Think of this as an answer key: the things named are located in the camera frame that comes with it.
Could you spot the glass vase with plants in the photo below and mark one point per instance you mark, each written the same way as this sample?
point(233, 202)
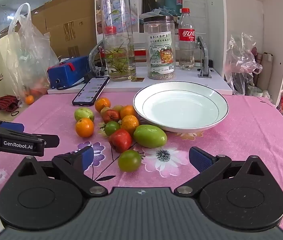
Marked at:
point(121, 17)

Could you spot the white plate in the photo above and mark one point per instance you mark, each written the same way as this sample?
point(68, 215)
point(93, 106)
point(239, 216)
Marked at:
point(181, 110)

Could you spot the beige cardboard piece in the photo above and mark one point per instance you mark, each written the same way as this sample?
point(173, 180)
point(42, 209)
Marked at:
point(265, 67)

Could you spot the small orange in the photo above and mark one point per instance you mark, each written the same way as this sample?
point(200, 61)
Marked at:
point(29, 99)

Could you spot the large green mango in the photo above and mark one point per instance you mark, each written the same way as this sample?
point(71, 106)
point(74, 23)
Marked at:
point(150, 135)

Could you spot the small red tomato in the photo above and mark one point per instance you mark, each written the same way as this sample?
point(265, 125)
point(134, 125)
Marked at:
point(111, 116)

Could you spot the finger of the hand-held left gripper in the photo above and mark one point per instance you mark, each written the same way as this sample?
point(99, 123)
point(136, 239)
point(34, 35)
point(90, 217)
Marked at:
point(19, 143)
point(12, 126)

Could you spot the black smartphone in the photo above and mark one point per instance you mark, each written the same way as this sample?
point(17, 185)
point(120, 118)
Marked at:
point(90, 90)

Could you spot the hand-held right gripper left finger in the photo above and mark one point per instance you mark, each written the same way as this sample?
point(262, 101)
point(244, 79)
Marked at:
point(85, 156)

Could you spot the red black striped cloth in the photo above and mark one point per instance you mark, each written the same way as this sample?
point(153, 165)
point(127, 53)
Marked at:
point(1, 104)

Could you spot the small yellowish fruit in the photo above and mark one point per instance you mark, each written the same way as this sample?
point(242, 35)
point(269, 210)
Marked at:
point(118, 108)
point(104, 111)

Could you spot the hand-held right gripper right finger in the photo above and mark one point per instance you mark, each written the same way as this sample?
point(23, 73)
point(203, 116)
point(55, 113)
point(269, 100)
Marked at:
point(200, 158)

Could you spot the white shelf unit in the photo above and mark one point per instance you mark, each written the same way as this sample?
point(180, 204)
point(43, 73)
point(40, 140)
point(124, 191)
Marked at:
point(271, 17)

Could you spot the pale green guava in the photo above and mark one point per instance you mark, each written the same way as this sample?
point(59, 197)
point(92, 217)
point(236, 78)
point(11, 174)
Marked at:
point(84, 114)

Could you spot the large red tomato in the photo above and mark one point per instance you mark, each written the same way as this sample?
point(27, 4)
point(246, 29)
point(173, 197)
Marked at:
point(120, 140)

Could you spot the green tomato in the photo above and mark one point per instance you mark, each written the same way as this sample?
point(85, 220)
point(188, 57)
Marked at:
point(112, 128)
point(129, 161)

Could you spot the red-labelled soda bottle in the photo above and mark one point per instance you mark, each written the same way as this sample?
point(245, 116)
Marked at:
point(187, 38)

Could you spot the wall poster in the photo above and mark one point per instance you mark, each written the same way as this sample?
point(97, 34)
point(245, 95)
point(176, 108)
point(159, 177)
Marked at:
point(156, 0)

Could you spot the crumpled clear plastic bag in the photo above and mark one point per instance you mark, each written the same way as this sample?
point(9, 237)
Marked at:
point(241, 60)

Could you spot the white platform board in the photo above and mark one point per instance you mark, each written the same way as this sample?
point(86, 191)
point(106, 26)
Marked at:
point(216, 85)

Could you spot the labelled clear plastic jar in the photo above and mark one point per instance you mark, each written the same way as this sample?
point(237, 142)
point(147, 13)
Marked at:
point(161, 47)

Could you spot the blue box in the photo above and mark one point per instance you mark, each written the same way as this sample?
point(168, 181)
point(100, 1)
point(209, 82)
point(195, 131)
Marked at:
point(67, 73)

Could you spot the grey metal bracket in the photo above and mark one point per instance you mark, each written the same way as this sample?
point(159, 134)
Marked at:
point(92, 55)
point(204, 55)

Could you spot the cardboard box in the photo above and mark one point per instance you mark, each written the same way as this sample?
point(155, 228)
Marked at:
point(64, 25)

